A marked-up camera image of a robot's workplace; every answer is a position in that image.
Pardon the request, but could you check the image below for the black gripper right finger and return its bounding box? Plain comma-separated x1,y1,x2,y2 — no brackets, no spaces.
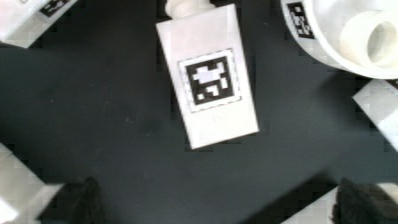
333,179,398,224

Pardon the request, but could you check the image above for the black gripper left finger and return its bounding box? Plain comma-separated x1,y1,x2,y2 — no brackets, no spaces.
38,178,107,224

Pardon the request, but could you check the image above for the white round stool seat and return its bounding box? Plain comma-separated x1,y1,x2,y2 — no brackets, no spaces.
280,0,398,79

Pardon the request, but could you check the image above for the white stool leg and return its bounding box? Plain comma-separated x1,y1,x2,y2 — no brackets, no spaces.
157,0,260,149
354,79,398,151
0,0,79,48

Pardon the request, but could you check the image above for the white stool leg front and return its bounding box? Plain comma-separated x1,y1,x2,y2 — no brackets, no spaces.
354,79,398,151

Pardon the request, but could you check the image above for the white right wall rail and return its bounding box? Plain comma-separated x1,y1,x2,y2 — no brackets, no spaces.
282,182,398,224

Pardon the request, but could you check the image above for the white wall rail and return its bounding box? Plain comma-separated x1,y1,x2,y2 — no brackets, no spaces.
0,143,63,224
282,182,398,224

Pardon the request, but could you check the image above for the white front wall rail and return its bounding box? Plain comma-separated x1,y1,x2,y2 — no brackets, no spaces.
0,143,63,224

